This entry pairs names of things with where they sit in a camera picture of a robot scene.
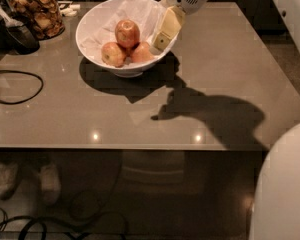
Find white tissue paper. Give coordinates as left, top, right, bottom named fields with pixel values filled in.
left=76, top=0, right=158, bottom=62

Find left white shoe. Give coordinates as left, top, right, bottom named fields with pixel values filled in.
left=0, top=163, right=19, bottom=200

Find black cables on floor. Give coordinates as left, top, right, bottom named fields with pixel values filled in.
left=0, top=190, right=129, bottom=240

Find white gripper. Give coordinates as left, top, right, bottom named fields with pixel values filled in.
left=150, top=0, right=208, bottom=55

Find red apple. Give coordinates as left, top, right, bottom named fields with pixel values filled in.
left=115, top=19, right=140, bottom=48
left=130, top=42, right=154, bottom=63
left=101, top=42, right=127, bottom=67

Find right white shoe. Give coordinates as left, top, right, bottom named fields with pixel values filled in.
left=39, top=163, right=61, bottom=205

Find small white items on table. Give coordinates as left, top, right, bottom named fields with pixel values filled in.
left=59, top=3, right=81, bottom=17

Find glass jar of dried chips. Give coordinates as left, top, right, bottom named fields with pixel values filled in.
left=7, top=0, right=65, bottom=40

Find black cable on table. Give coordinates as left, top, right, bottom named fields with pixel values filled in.
left=0, top=70, right=45, bottom=106

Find white shoe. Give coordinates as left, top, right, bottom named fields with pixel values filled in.
left=0, top=163, right=19, bottom=200
left=39, top=163, right=61, bottom=205

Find white ceramic bowl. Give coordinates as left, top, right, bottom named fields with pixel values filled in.
left=76, top=0, right=177, bottom=78

